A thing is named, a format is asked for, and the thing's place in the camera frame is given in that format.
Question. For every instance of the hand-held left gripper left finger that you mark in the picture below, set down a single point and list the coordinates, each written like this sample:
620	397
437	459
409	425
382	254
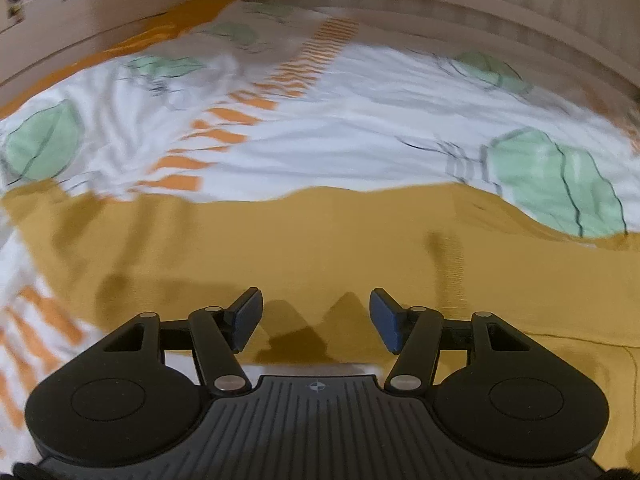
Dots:
248	316

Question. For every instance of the mustard yellow knit sweater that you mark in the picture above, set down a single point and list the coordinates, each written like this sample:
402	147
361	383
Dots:
320	240

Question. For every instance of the white leaf print duvet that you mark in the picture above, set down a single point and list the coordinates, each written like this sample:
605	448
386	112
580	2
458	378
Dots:
350	125

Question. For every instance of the light wooden bed frame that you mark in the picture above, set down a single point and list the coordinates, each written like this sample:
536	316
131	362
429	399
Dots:
450	5

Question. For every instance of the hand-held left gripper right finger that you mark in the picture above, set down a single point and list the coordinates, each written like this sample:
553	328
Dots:
384	319

